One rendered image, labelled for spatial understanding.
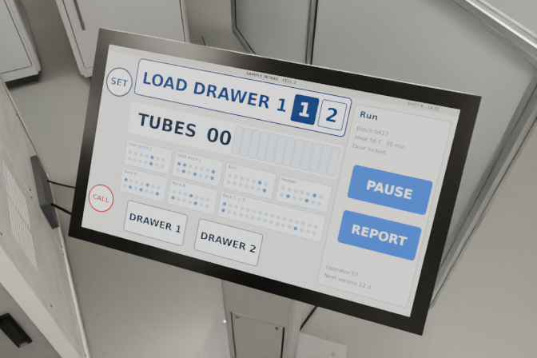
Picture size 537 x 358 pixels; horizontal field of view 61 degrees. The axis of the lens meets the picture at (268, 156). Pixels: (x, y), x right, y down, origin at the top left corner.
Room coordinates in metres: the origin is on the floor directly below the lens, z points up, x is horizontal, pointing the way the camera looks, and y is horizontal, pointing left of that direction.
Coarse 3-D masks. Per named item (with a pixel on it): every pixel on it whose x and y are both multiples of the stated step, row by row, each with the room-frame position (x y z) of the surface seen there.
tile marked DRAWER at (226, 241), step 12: (204, 228) 0.37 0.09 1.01; (216, 228) 0.37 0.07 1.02; (228, 228) 0.37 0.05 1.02; (240, 228) 0.37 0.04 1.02; (204, 240) 0.36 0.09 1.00; (216, 240) 0.36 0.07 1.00; (228, 240) 0.36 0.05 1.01; (240, 240) 0.36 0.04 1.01; (252, 240) 0.36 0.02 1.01; (204, 252) 0.35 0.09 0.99; (216, 252) 0.35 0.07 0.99; (228, 252) 0.35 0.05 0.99; (240, 252) 0.35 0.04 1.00; (252, 252) 0.34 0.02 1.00; (252, 264) 0.33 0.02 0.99
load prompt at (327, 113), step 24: (144, 72) 0.53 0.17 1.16; (168, 72) 0.52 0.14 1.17; (192, 72) 0.52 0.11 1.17; (216, 72) 0.51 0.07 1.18; (144, 96) 0.51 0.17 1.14; (168, 96) 0.50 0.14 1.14; (192, 96) 0.50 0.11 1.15; (216, 96) 0.49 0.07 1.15; (240, 96) 0.49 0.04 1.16; (264, 96) 0.48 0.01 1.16; (288, 96) 0.48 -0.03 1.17; (312, 96) 0.47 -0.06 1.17; (336, 96) 0.47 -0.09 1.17; (264, 120) 0.46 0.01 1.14; (288, 120) 0.45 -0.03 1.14; (312, 120) 0.45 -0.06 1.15; (336, 120) 0.45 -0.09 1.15
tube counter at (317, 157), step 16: (208, 128) 0.46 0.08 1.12; (224, 128) 0.46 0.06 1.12; (240, 128) 0.46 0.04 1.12; (256, 128) 0.45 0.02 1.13; (208, 144) 0.45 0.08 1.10; (224, 144) 0.45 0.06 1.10; (240, 144) 0.44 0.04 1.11; (256, 144) 0.44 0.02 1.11; (272, 144) 0.44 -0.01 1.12; (288, 144) 0.43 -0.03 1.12; (304, 144) 0.43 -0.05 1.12; (320, 144) 0.43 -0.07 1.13; (256, 160) 0.43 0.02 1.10; (272, 160) 0.42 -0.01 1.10; (288, 160) 0.42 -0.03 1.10; (304, 160) 0.42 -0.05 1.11; (320, 160) 0.41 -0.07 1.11; (336, 160) 0.41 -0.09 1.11
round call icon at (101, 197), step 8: (96, 184) 0.44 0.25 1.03; (104, 184) 0.43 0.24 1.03; (88, 192) 0.43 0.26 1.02; (96, 192) 0.43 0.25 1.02; (104, 192) 0.43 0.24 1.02; (112, 192) 0.42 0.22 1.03; (88, 200) 0.42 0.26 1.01; (96, 200) 0.42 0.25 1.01; (104, 200) 0.42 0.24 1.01; (112, 200) 0.42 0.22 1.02; (88, 208) 0.41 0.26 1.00; (96, 208) 0.41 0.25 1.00; (104, 208) 0.41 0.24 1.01; (112, 208) 0.41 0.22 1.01
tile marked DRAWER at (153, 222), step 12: (132, 204) 0.41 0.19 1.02; (144, 204) 0.41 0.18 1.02; (132, 216) 0.40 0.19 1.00; (144, 216) 0.40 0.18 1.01; (156, 216) 0.39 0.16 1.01; (168, 216) 0.39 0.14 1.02; (180, 216) 0.39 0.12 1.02; (132, 228) 0.39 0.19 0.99; (144, 228) 0.38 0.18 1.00; (156, 228) 0.38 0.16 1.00; (168, 228) 0.38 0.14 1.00; (180, 228) 0.38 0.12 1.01; (168, 240) 0.37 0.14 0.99; (180, 240) 0.37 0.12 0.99
